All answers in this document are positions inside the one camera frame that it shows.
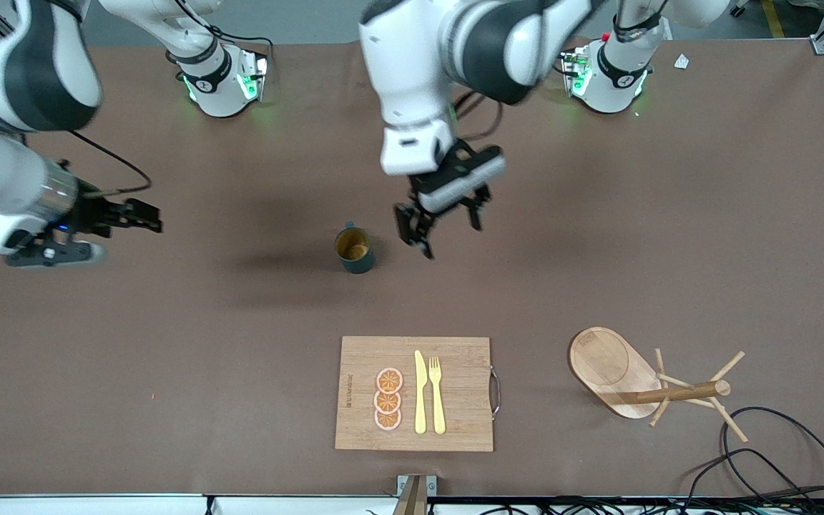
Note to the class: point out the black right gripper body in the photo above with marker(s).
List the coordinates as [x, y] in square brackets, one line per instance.
[90, 214]

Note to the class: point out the dark green cup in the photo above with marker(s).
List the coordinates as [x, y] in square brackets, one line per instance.
[355, 250]

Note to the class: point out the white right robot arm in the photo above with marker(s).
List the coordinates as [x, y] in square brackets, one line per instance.
[26, 71]

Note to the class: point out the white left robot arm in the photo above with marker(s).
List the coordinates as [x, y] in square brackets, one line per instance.
[412, 71]

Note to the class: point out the wooden cup rack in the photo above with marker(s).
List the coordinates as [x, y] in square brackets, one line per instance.
[598, 365]

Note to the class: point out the brown table cover sheet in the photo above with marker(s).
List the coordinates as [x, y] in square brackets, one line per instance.
[240, 322]

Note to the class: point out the orange slice toy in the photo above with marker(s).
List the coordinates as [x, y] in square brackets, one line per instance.
[390, 380]

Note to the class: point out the yellow plastic knife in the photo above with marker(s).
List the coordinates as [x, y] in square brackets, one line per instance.
[420, 393]

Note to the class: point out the yellow plastic fork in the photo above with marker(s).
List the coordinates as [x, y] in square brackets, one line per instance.
[438, 400]

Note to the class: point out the wooden cutting board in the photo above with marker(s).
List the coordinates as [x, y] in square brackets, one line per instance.
[455, 429]

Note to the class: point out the white paper scrap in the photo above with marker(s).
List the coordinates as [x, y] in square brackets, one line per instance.
[682, 61]

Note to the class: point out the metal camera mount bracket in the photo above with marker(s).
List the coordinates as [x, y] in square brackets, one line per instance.
[412, 497]

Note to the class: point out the white table edge rail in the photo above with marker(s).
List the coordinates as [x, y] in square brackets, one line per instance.
[61, 505]

